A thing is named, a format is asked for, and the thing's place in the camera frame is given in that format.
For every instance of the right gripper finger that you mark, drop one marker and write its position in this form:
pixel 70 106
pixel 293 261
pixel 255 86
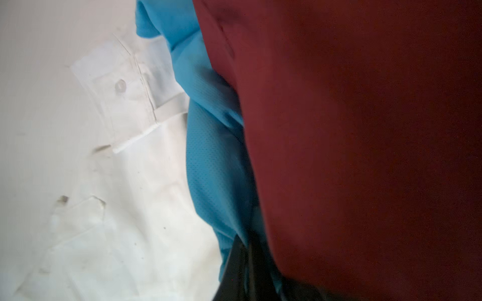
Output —
pixel 247 277

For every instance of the teal cloth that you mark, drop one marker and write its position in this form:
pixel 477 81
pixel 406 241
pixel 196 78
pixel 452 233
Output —
pixel 219 173

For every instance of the white cloth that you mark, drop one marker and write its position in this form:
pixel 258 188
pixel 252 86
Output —
pixel 128 230

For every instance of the maroon cloth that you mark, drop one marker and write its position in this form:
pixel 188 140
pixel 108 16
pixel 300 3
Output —
pixel 363 125

